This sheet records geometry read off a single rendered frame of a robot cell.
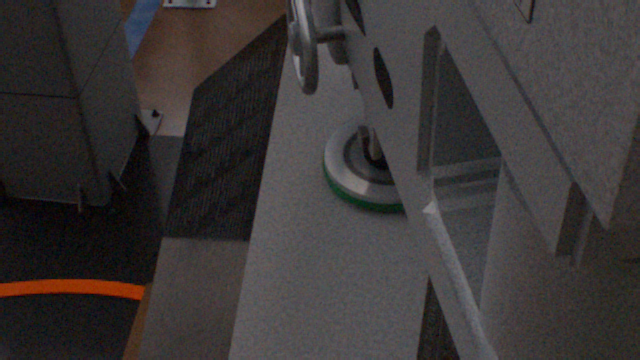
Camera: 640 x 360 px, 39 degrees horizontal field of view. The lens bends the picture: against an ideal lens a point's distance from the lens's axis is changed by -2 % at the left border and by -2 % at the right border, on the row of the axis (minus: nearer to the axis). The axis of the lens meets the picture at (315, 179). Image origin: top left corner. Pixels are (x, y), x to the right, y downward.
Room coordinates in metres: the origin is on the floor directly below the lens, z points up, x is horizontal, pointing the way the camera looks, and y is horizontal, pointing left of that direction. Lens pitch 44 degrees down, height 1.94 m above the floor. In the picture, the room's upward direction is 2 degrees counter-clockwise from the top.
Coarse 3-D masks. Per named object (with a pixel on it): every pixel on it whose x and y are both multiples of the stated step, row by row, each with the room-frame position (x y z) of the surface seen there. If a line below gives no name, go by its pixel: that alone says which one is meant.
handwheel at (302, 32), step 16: (288, 0) 1.04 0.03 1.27; (304, 0) 0.96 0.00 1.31; (288, 16) 1.04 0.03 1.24; (304, 16) 0.94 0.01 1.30; (288, 32) 1.00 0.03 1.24; (304, 32) 0.93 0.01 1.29; (320, 32) 0.98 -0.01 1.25; (336, 32) 0.99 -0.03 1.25; (304, 48) 0.92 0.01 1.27; (304, 64) 0.92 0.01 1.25; (304, 80) 0.92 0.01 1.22
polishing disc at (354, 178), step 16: (352, 128) 1.20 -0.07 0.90; (336, 144) 1.16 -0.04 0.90; (352, 144) 1.16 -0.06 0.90; (336, 160) 1.12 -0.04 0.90; (352, 160) 1.12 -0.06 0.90; (336, 176) 1.08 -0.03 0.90; (352, 176) 1.08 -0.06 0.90; (368, 176) 1.08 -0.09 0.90; (384, 176) 1.08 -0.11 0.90; (352, 192) 1.05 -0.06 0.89; (368, 192) 1.04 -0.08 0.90; (384, 192) 1.04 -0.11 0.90
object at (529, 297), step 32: (512, 192) 0.46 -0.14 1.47; (512, 224) 0.45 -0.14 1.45; (512, 256) 0.45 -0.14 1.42; (544, 256) 0.42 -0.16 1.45; (512, 288) 0.44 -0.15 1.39; (544, 288) 0.42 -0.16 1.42; (576, 288) 0.40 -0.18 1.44; (608, 288) 0.39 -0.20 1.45; (512, 320) 0.43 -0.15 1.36; (544, 320) 0.41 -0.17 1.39; (576, 320) 0.40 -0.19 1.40; (608, 320) 0.39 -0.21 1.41; (512, 352) 0.43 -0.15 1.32; (544, 352) 0.41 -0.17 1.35; (576, 352) 0.39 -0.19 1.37; (608, 352) 0.39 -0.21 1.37
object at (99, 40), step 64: (0, 0) 1.94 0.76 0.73; (64, 0) 1.97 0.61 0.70; (0, 64) 1.95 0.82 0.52; (64, 64) 1.91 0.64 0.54; (128, 64) 2.27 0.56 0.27; (0, 128) 1.96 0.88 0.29; (64, 128) 1.92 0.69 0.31; (128, 128) 2.17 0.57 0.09; (0, 192) 1.95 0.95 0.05; (64, 192) 1.93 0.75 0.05
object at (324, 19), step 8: (312, 0) 1.16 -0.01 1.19; (320, 0) 1.09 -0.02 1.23; (328, 0) 1.04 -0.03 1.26; (336, 0) 1.02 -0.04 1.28; (320, 8) 1.10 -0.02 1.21; (328, 8) 1.04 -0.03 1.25; (336, 8) 1.02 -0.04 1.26; (320, 16) 1.10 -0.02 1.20; (328, 16) 1.04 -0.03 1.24; (336, 16) 1.02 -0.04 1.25; (320, 24) 1.10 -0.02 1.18; (328, 24) 1.04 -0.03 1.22; (328, 48) 1.04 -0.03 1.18; (336, 48) 1.02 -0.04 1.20; (336, 56) 1.02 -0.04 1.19; (344, 56) 1.02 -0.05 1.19; (344, 64) 1.02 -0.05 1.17
